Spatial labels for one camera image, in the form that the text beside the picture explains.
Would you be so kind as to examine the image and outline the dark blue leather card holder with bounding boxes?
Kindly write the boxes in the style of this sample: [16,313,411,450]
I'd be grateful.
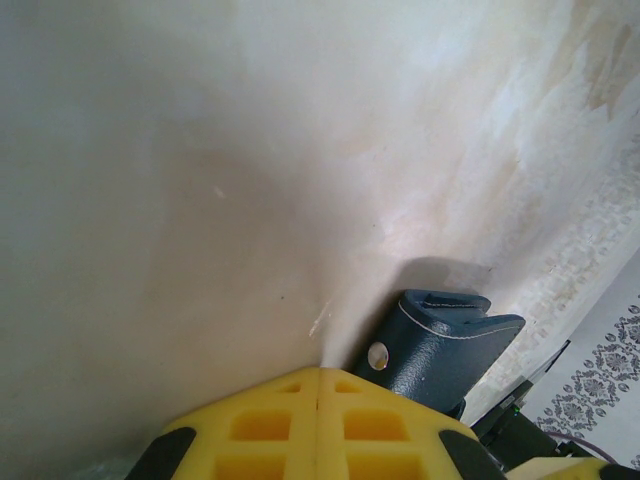
[351,288,527,426]

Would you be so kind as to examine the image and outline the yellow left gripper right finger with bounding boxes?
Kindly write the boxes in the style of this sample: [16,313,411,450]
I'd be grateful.
[317,367,507,480]

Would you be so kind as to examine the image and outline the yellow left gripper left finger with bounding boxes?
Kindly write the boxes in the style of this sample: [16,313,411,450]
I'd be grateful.
[127,367,322,480]

